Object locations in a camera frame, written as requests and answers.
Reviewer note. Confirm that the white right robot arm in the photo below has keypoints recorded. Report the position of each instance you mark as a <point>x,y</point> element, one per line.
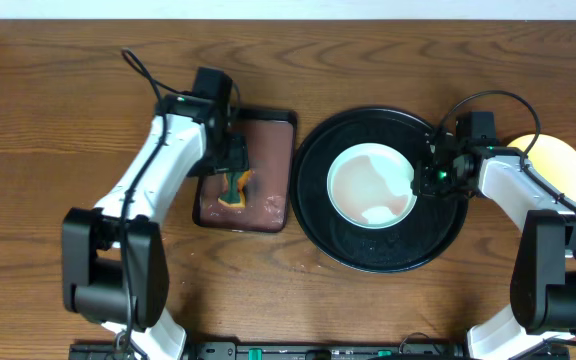
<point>542,308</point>

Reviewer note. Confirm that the brown rectangular tray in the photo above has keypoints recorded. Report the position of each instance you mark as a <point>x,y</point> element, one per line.
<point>270,136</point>

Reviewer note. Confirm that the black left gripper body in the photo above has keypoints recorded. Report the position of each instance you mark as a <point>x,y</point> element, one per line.
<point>233,163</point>

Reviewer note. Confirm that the black round tray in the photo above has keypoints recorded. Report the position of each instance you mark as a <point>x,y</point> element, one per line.
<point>420,237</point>

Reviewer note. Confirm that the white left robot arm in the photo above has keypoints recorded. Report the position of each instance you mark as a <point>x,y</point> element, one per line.
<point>114,270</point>

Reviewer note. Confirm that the green and orange sponge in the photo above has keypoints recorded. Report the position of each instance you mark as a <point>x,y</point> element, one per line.
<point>233,194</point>

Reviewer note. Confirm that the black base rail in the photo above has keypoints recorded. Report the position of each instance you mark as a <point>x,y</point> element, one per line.
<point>232,351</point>

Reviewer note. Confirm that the yellow plate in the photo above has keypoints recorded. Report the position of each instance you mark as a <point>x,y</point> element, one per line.
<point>555,161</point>

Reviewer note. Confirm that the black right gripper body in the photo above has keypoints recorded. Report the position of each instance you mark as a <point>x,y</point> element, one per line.
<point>439,181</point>

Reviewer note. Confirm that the mint plate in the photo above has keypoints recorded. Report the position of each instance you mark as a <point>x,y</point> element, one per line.
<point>370,186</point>

